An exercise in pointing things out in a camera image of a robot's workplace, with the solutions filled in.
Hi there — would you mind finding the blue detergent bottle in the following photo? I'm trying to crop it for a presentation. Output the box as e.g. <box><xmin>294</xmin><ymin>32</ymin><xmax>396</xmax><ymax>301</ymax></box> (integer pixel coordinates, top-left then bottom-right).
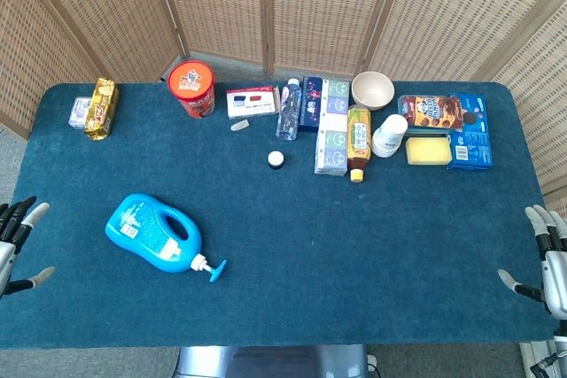
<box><xmin>105</xmin><ymin>193</ymin><xmax>228</xmax><ymax>284</ymax></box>

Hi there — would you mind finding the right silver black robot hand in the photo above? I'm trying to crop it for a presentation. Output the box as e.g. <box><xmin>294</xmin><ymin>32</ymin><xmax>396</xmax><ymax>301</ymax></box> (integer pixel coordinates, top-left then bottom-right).
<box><xmin>497</xmin><ymin>204</ymin><xmax>567</xmax><ymax>321</ymax></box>

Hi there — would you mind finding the yellow sponge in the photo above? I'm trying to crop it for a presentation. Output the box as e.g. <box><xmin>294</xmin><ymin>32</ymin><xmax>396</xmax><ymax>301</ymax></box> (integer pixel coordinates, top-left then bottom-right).
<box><xmin>405</xmin><ymin>135</ymin><xmax>454</xmax><ymax>166</ymax></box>

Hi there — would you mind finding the water bottle dark label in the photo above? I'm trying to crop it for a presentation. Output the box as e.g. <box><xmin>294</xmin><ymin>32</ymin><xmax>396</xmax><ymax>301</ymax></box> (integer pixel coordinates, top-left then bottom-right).
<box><xmin>275</xmin><ymin>77</ymin><xmax>303</xmax><ymax>142</ymax></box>

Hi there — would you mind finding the dark blue carton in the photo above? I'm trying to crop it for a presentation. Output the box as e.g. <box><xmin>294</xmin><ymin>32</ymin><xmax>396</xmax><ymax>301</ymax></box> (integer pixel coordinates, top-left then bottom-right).
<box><xmin>297</xmin><ymin>75</ymin><xmax>323</xmax><ymax>134</ymax></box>

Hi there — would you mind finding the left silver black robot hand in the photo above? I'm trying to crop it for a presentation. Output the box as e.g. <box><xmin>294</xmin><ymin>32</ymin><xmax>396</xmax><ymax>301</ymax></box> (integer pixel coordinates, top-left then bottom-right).
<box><xmin>0</xmin><ymin>195</ymin><xmax>56</xmax><ymax>299</ymax></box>

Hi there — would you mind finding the small white purple box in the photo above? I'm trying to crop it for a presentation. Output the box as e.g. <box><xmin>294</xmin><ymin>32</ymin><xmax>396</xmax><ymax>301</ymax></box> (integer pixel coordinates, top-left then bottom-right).
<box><xmin>67</xmin><ymin>96</ymin><xmax>93</xmax><ymax>130</ymax></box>

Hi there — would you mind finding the pastel tissue pack strip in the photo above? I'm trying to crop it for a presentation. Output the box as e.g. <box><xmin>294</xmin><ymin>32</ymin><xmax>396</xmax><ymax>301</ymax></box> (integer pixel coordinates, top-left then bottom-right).
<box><xmin>314</xmin><ymin>78</ymin><xmax>351</xmax><ymax>177</ymax></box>

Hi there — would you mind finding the blue Oreo box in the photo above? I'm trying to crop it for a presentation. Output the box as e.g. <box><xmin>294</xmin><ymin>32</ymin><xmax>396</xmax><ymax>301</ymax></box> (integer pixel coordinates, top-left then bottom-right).
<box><xmin>446</xmin><ymin>92</ymin><xmax>493</xmax><ymax>172</ymax></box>

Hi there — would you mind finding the gold biscuit packet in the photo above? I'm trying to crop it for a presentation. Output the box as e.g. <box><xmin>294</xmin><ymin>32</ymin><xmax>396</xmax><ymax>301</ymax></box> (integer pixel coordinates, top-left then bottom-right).
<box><xmin>83</xmin><ymin>77</ymin><xmax>120</xmax><ymax>142</ymax></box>

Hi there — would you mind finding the beige bowl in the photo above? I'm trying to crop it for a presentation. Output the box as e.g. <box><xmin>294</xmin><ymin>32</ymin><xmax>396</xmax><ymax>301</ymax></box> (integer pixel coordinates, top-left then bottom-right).
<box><xmin>351</xmin><ymin>71</ymin><xmax>396</xmax><ymax>112</ymax></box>

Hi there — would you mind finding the metal stand with cables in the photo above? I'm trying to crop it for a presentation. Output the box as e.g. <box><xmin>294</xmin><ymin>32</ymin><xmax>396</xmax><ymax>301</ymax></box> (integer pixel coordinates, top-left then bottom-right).
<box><xmin>517</xmin><ymin>320</ymin><xmax>567</xmax><ymax>378</ymax></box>

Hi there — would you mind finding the chocolate cookie box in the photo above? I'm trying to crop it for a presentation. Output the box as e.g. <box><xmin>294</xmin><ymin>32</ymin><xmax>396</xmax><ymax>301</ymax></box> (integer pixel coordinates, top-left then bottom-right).
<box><xmin>397</xmin><ymin>94</ymin><xmax>464</xmax><ymax>135</ymax></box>

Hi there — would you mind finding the yellow label tea bottle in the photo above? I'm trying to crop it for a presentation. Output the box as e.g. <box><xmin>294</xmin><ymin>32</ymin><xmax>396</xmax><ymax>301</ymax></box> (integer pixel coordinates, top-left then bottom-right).
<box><xmin>346</xmin><ymin>104</ymin><xmax>373</xmax><ymax>183</ymax></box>

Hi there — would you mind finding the blue table cloth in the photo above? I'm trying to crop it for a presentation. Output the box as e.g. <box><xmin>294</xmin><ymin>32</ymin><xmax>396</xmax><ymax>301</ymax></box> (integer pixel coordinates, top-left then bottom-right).
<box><xmin>0</xmin><ymin>81</ymin><xmax>567</xmax><ymax>351</ymax></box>

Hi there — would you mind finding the white box red blue print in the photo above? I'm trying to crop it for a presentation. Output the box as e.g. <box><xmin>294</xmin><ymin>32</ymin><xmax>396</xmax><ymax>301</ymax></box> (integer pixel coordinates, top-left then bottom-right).
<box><xmin>226</xmin><ymin>84</ymin><xmax>280</xmax><ymax>120</ymax></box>

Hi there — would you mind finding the wicker folding screen panel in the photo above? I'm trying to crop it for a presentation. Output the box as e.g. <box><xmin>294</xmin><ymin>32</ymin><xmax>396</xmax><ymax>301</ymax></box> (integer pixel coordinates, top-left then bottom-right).
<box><xmin>0</xmin><ymin>0</ymin><xmax>101</xmax><ymax>140</ymax></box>
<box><xmin>473</xmin><ymin>0</ymin><xmax>567</xmax><ymax>220</ymax></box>
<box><xmin>12</xmin><ymin>0</ymin><xmax>190</xmax><ymax>85</ymax></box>
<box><xmin>263</xmin><ymin>0</ymin><xmax>404</xmax><ymax>78</ymax></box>
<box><xmin>361</xmin><ymin>0</ymin><xmax>567</xmax><ymax>82</ymax></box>
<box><xmin>148</xmin><ymin>0</ymin><xmax>274</xmax><ymax>73</ymax></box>

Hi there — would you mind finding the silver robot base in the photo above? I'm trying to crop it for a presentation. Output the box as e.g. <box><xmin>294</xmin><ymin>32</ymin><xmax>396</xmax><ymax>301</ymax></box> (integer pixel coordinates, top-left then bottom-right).
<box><xmin>175</xmin><ymin>344</ymin><xmax>371</xmax><ymax>378</ymax></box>

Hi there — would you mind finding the red cylindrical snack canister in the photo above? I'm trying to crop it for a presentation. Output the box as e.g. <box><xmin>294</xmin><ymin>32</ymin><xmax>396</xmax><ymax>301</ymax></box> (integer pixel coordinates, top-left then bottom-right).
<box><xmin>167</xmin><ymin>60</ymin><xmax>217</xmax><ymax>120</ymax></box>

